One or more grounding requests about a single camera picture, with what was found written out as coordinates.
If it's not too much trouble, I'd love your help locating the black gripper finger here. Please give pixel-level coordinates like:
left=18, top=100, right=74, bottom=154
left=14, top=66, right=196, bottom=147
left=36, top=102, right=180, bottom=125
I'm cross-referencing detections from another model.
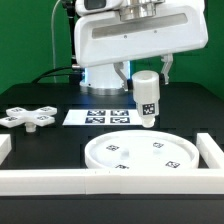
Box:
left=161, top=54, right=173, bottom=84
left=113, top=62, right=128, bottom=91

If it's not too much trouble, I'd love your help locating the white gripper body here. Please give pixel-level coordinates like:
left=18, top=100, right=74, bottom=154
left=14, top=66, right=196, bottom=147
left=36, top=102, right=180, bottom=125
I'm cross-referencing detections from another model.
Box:
left=75, top=3, right=208, bottom=68

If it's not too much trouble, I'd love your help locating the white round table top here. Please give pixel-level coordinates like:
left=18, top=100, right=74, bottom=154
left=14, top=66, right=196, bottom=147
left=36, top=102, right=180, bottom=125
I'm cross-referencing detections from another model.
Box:
left=85, top=130, right=199, bottom=170

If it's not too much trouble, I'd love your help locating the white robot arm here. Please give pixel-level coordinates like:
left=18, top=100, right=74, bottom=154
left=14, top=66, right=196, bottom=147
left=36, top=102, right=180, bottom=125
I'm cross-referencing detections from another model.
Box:
left=74, top=0, right=208, bottom=95

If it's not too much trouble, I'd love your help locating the white marker sheet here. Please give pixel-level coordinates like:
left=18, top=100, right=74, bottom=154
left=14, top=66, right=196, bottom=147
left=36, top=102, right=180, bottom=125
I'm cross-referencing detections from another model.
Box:
left=63, top=109, right=141, bottom=126

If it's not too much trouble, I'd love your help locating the white cross-shaped table base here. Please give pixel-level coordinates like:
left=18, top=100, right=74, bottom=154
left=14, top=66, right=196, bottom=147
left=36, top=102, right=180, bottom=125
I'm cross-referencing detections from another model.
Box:
left=0, top=106, right=57, bottom=133

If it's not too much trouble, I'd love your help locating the white U-shaped boundary fence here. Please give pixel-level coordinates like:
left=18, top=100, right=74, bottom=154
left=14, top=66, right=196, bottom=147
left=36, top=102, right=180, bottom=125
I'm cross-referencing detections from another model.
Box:
left=0, top=133, right=224, bottom=196

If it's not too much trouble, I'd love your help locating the black camera stand pole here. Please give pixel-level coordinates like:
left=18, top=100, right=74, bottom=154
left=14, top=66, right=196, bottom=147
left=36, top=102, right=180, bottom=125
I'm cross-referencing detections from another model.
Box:
left=61, top=0, right=82, bottom=86

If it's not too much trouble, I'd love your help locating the white cable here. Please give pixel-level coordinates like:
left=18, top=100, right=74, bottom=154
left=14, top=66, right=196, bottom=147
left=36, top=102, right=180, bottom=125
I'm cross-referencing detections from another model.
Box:
left=50, top=0, right=64, bottom=84

